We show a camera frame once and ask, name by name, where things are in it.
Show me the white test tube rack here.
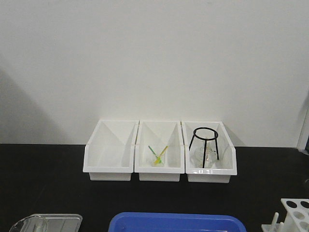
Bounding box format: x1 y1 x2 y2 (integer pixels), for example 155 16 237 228
261 198 309 232

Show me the middle white storage bin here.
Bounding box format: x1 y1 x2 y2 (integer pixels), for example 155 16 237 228
134 120 185 182

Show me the white storage bin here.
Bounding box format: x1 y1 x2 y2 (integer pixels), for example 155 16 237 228
181 121 238 183
83 119 139 181
134 120 185 182

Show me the green plastic spatula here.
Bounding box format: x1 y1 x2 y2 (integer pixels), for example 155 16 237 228
148 146 158 165

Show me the small clear dish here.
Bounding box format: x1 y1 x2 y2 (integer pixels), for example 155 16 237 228
147 155 166 167

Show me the clear glass flask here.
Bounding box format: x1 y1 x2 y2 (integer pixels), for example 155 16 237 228
190 146 217 169

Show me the left white storage bin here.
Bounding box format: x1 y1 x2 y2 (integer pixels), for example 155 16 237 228
83 119 139 181

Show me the right white storage bin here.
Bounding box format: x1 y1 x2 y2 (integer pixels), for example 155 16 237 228
181 121 238 183

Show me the blue plastic tray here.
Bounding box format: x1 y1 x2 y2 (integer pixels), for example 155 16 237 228
108 212 246 232

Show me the grey metal tray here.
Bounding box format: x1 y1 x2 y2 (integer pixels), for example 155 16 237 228
31 214 83 232

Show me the clear glass beaker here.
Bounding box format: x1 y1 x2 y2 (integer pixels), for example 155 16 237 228
9 216 47 232

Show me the black wire tripod stand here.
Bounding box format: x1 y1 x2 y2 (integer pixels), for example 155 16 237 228
189 127 219 160

